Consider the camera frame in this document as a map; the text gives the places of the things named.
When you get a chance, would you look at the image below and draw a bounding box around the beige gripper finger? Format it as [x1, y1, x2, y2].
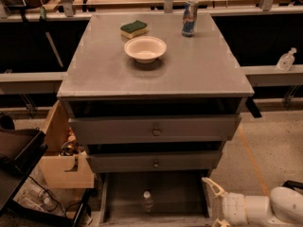
[202, 177, 227, 198]
[212, 218, 231, 227]

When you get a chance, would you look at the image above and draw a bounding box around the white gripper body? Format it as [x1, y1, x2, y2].
[222, 193, 247, 225]

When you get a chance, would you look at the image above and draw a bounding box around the clear plastic water bottle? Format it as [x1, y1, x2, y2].
[141, 190, 154, 213]

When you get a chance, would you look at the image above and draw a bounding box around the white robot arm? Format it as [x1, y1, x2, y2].
[202, 177, 303, 227]

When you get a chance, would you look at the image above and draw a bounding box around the grey open bottom drawer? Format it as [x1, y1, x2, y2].
[99, 170, 214, 227]

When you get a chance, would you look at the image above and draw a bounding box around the grey top drawer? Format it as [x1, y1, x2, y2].
[69, 114, 241, 145]

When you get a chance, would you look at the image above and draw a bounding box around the grey middle drawer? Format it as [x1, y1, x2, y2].
[87, 150, 222, 173]

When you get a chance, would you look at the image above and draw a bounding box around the grey drawer cabinet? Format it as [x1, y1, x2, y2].
[56, 12, 256, 175]

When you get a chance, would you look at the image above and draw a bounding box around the clear soap dispenser bottle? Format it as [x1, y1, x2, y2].
[276, 47, 297, 72]

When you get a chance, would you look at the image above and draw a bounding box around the plastic bottle on floor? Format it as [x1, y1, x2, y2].
[27, 184, 58, 212]

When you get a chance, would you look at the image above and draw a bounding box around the black chair caster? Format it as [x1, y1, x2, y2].
[282, 181, 303, 190]

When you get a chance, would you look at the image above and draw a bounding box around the light wooden box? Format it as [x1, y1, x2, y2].
[39, 101, 95, 188]

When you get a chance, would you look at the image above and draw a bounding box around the white bowl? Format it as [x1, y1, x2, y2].
[124, 36, 167, 63]

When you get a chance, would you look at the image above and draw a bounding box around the blue silver drink can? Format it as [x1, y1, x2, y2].
[182, 0, 199, 37]

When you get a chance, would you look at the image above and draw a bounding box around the green yellow sponge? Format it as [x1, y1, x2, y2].
[120, 20, 148, 39]

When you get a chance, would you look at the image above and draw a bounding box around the black cart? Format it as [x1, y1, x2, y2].
[0, 113, 96, 227]

